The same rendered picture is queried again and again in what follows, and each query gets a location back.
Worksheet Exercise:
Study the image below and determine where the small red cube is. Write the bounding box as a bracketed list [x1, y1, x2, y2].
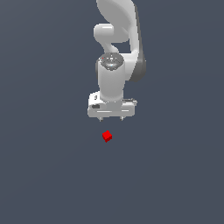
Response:
[101, 129, 113, 144]

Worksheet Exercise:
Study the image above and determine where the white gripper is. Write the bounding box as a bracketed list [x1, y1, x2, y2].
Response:
[87, 91, 138, 123]

